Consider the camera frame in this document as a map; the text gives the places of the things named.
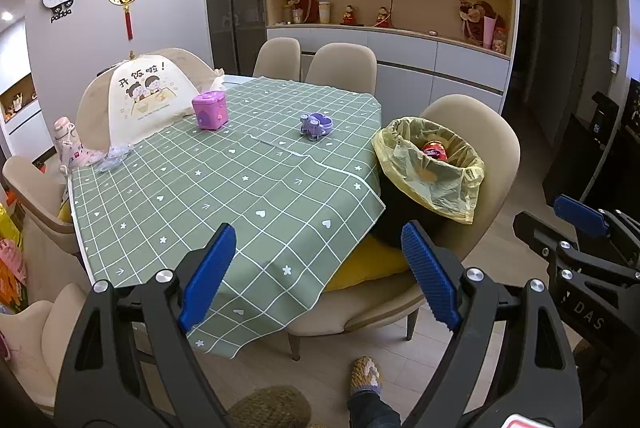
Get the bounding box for yellow seat cushion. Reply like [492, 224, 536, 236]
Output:
[322, 235, 411, 294]

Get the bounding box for beige dining chair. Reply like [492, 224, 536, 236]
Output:
[2, 155, 83, 259]
[287, 94, 521, 361]
[0, 283, 101, 414]
[75, 75, 113, 154]
[252, 37, 302, 81]
[305, 43, 378, 96]

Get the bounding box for pink and orange bag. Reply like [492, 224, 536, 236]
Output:
[0, 240, 28, 315]

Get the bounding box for red paper cup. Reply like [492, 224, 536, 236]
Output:
[421, 140, 451, 163]

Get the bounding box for person's trouser leg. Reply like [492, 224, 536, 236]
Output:
[347, 390, 402, 428]

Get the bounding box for charger cable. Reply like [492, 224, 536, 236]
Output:
[372, 0, 397, 29]

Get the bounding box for small flower bouquet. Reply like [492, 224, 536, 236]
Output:
[285, 0, 318, 25]

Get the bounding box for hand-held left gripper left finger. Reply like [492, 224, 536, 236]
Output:
[54, 223, 238, 428]

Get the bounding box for white wall intercom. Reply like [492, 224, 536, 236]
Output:
[607, 28, 623, 74]

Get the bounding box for pink plastic cup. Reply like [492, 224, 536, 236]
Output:
[192, 90, 228, 130]

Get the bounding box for cartoon print food cover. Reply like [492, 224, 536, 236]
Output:
[106, 49, 231, 144]

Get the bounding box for wall niche with ornaments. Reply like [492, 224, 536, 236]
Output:
[0, 90, 38, 124]

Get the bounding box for green checked tablecloth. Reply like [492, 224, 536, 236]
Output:
[67, 78, 388, 355]

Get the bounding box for white and wood wall cabinet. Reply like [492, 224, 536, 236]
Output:
[261, 0, 518, 111]

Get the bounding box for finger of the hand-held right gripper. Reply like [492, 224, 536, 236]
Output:
[554, 194, 640, 261]
[512, 210, 640, 290]

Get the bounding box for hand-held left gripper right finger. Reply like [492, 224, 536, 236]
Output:
[400, 220, 586, 428]

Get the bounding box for small purple toy container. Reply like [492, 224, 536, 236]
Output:
[299, 110, 334, 142]

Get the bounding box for large pink wrapped bouquet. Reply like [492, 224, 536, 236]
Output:
[457, 0, 507, 54]

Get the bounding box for pink printed pouch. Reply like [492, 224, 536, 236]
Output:
[62, 143, 108, 169]

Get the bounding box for knitted slipper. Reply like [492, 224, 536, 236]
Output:
[227, 385, 313, 428]
[347, 356, 386, 396]

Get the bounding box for clear plastic wrappers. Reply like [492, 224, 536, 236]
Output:
[97, 143, 133, 173]

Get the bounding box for yellow plastic bag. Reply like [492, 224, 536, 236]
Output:
[0, 203, 23, 254]

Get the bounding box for pink water bottle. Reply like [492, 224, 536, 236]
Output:
[51, 117, 83, 174]

